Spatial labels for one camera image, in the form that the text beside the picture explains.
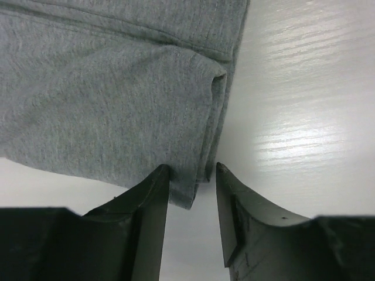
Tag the grey t shirt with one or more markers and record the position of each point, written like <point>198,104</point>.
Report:
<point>109,90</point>

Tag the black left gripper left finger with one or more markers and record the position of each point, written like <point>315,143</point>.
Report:
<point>119,240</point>

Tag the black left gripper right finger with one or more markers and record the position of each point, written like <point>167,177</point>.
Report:
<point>263,241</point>

